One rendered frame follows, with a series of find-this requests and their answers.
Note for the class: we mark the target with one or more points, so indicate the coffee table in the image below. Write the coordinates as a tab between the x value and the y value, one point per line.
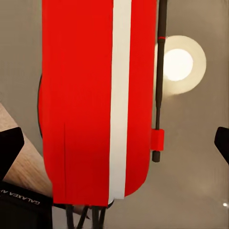
189	187

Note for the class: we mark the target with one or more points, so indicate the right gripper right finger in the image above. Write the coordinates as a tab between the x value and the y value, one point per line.
222	142

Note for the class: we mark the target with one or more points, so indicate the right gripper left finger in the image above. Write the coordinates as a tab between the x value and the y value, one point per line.
11	143

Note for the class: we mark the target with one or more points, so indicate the radio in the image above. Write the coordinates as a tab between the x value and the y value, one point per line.
95	99

